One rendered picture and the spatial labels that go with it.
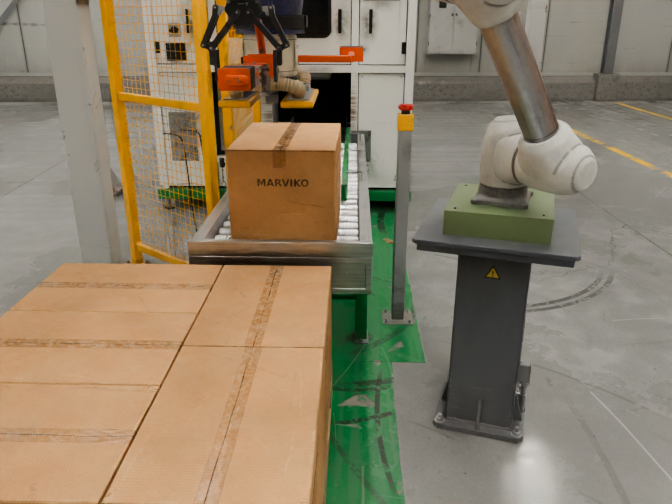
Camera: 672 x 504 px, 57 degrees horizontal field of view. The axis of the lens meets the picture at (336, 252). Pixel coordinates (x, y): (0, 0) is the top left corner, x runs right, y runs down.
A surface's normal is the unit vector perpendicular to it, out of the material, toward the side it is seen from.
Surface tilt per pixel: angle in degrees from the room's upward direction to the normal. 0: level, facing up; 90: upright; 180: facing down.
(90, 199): 90
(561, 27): 90
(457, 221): 90
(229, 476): 0
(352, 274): 90
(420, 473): 0
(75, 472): 0
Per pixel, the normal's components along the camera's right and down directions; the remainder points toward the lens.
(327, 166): -0.04, 0.36
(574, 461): 0.00, -0.93
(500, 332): -0.31, 0.34
